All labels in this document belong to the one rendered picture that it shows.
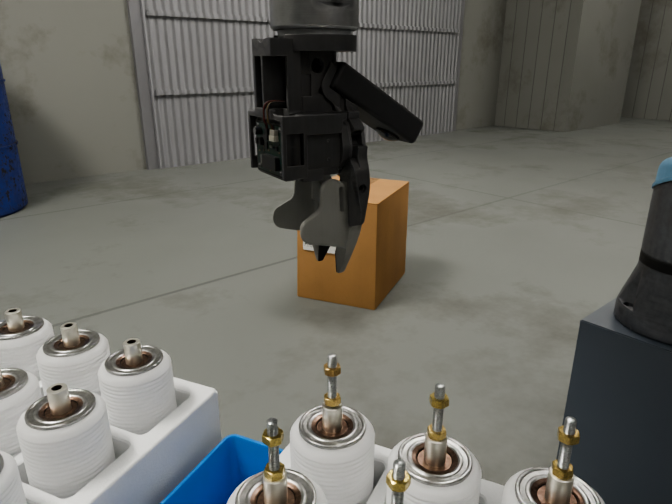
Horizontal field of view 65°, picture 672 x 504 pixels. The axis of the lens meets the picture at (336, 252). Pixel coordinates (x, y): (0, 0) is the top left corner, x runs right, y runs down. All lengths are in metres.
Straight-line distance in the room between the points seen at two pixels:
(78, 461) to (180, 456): 0.15
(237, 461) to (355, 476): 0.29
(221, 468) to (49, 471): 0.24
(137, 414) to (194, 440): 0.09
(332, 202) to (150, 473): 0.44
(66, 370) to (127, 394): 0.11
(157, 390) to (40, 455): 0.16
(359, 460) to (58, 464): 0.34
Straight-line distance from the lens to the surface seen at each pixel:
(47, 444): 0.70
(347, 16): 0.46
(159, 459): 0.77
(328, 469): 0.60
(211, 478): 0.83
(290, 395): 1.12
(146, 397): 0.77
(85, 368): 0.84
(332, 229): 0.48
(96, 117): 3.49
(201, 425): 0.82
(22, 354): 0.93
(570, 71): 5.74
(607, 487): 0.92
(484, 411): 1.11
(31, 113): 3.40
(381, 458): 0.70
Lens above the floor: 0.64
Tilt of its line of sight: 20 degrees down
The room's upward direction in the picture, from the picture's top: straight up
